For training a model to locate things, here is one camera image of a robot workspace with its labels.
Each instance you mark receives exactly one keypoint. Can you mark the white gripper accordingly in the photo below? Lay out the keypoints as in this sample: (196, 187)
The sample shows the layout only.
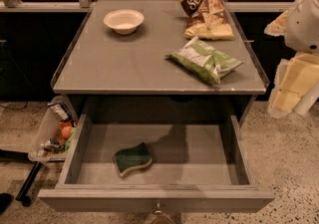
(303, 28)

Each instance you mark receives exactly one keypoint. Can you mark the green yellow sponge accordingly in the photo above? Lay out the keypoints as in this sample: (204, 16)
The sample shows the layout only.
(132, 159)

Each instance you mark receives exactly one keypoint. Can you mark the grey open top drawer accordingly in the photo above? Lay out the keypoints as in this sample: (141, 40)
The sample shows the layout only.
(195, 168)

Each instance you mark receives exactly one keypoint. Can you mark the green snack bag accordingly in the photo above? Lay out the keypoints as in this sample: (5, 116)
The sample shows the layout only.
(206, 62)

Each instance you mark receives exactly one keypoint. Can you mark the brown chips bag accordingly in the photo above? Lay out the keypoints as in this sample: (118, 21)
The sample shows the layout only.
(206, 20)

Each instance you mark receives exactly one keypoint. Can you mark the white paper bowl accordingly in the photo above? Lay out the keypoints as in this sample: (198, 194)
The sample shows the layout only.
(124, 21)

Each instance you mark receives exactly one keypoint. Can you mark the orange ball in bin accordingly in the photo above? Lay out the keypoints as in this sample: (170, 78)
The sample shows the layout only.
(66, 132)

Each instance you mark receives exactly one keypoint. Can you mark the white packet in bin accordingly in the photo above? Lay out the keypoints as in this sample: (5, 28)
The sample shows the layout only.
(60, 109)

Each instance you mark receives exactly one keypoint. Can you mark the clear plastic bin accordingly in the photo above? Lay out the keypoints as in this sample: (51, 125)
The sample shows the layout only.
(48, 144)

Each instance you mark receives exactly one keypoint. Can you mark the black stand leg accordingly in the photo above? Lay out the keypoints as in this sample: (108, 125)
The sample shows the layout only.
(8, 155)

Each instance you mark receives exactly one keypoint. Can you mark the metal drawer handle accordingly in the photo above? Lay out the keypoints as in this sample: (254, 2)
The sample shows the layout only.
(160, 216)

